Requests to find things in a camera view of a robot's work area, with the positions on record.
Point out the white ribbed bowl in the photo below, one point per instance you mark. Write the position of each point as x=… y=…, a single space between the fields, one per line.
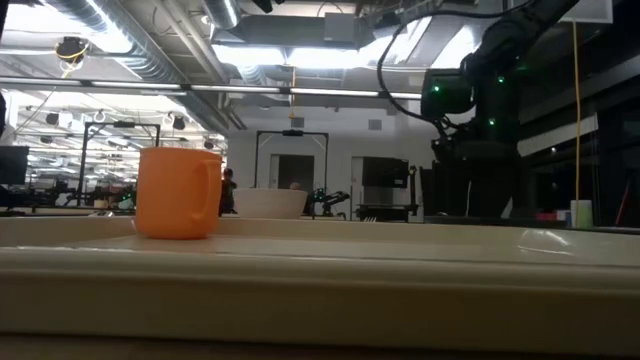
x=270 y=204

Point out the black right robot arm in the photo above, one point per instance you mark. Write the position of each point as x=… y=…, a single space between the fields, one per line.
x=492 y=150

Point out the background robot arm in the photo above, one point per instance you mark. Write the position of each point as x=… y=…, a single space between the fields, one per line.
x=327 y=199

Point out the beige plastic tray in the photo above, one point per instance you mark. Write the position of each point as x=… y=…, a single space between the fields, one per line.
x=320 y=300

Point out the seated person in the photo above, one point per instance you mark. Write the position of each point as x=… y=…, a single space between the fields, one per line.
x=295 y=186

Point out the black cart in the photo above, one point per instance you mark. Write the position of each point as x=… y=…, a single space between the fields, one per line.
x=387 y=211

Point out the standing person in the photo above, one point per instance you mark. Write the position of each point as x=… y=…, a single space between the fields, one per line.
x=227 y=192

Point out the long ceiling light bar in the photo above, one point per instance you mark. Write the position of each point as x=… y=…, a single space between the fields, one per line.
x=235 y=88

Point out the orange mug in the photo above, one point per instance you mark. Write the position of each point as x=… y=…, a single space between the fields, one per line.
x=170 y=195

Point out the red box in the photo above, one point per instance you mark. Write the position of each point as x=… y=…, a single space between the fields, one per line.
x=546 y=216

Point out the white paper roll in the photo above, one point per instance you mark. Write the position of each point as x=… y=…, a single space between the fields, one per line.
x=581 y=215

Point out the black computer monitor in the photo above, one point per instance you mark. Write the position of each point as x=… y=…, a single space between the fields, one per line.
x=12 y=165

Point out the black wall screen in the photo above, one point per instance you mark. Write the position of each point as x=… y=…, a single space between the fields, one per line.
x=385 y=172

